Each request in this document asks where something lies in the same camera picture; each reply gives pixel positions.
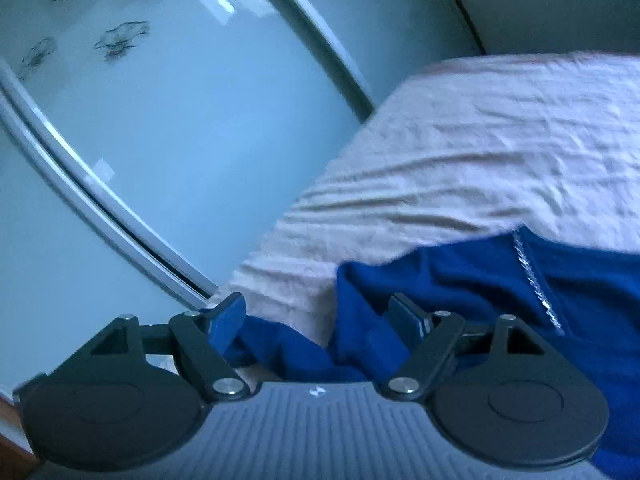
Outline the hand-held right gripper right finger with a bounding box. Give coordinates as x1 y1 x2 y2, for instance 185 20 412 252
377 293 567 403

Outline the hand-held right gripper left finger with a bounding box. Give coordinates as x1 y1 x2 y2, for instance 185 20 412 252
64 292 252 404

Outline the blue fleece zip jacket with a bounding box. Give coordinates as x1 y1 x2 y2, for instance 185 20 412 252
220 225 640 480

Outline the bed with pink sheet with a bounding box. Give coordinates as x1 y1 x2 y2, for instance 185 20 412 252
207 50 640 381

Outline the floral glass sliding wardrobe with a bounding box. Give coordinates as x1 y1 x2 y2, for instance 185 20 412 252
0 0 486 411

